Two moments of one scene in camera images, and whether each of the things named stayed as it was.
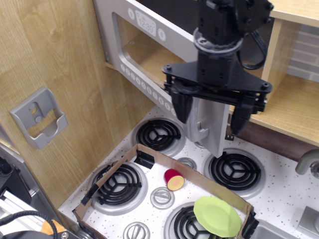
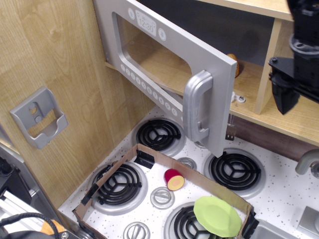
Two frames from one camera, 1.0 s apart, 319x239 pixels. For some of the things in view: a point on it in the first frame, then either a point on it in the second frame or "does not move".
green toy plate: (217, 216) does not move
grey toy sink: (309, 222) does not move
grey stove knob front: (136, 230) does not move
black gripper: (217, 74) → (300, 72)
